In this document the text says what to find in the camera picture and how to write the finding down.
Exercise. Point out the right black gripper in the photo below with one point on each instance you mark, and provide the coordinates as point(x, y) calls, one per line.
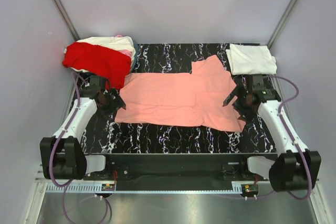
point(246, 116)

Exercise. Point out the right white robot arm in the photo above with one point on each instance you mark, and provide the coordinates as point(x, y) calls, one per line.
point(296, 167)

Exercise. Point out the red t-shirt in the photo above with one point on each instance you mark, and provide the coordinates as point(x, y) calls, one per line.
point(99, 60)

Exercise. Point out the small circuit board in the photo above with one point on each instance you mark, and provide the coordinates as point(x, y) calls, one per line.
point(108, 187)
point(249, 188)

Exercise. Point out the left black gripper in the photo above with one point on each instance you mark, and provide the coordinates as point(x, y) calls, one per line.
point(116, 103)

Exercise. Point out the aluminium rail frame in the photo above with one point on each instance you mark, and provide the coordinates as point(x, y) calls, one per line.
point(47, 187)

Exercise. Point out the salmon pink t-shirt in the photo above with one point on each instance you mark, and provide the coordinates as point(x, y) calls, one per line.
point(182, 99)

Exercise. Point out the cream white t-shirt in pile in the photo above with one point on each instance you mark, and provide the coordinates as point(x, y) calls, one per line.
point(124, 42)

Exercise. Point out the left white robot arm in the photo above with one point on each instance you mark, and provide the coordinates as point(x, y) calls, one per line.
point(62, 157)

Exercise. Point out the black marble pattern mat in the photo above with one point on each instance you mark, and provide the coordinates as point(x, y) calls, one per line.
point(104, 136)

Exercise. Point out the right small circuit board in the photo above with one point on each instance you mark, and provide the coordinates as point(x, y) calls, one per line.
point(249, 188)

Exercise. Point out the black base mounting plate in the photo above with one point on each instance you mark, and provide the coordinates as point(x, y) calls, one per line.
point(163, 163)

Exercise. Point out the left small circuit board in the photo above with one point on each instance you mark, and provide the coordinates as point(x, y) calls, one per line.
point(108, 187)

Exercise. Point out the folded white t-shirt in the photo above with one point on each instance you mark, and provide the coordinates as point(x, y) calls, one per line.
point(244, 59)

